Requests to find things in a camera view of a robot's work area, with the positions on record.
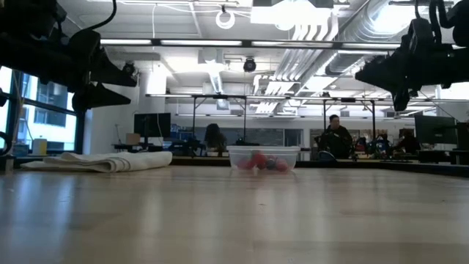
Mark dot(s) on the small dark berry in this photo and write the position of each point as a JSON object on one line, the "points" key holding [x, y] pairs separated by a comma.
{"points": [[271, 163]]}

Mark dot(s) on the pink toy raspberry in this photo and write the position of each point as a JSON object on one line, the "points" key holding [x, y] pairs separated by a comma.
{"points": [[242, 164]]}

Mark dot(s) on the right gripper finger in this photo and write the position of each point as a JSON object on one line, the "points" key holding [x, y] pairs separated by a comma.
{"points": [[386, 66], [386, 80]]}

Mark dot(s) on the red toy strawberry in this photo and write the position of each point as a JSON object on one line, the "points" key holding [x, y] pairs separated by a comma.
{"points": [[282, 165], [258, 160]]}

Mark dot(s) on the silver ventilation duct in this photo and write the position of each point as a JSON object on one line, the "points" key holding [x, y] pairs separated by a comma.
{"points": [[366, 33]]}

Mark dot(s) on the clear plastic tupperware container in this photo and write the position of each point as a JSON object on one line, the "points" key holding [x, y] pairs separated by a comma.
{"points": [[293, 161]]}

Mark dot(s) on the cardboard box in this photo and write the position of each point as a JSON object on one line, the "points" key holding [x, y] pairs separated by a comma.
{"points": [[133, 139]]}

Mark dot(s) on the black ceiling spotlight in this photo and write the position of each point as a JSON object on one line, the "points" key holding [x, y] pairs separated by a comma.
{"points": [[129, 69], [249, 65]]}

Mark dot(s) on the white folded towel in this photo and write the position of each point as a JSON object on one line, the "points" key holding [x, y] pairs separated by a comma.
{"points": [[110, 161]]}

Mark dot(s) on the person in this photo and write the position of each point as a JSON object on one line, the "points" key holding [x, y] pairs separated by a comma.
{"points": [[408, 143], [215, 139], [337, 141]]}

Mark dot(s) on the black metal station frame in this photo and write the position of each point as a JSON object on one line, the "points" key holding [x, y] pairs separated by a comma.
{"points": [[373, 121], [194, 117]]}

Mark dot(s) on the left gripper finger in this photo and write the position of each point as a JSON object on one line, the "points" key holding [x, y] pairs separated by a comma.
{"points": [[108, 99], [110, 75]]}

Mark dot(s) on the white cylinder container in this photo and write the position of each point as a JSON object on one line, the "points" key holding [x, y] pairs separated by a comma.
{"points": [[39, 146]]}

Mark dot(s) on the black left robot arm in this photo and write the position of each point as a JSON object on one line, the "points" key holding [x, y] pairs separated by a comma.
{"points": [[22, 51]]}

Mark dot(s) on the window with black frame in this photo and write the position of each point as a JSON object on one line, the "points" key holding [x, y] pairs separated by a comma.
{"points": [[81, 132]]}

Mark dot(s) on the black aluminium table frame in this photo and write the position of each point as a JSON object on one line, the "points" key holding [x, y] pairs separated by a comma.
{"points": [[198, 161]]}

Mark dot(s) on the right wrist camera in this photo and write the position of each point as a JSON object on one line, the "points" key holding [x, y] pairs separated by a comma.
{"points": [[421, 33]]}

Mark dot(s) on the background black robot arm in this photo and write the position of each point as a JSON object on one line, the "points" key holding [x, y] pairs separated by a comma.
{"points": [[187, 146]]}

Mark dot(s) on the black monitor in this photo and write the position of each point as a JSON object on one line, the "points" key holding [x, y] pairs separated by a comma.
{"points": [[436, 130], [463, 135], [152, 128]]}

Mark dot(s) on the blue bin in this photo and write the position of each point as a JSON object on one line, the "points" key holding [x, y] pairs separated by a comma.
{"points": [[21, 151]]}

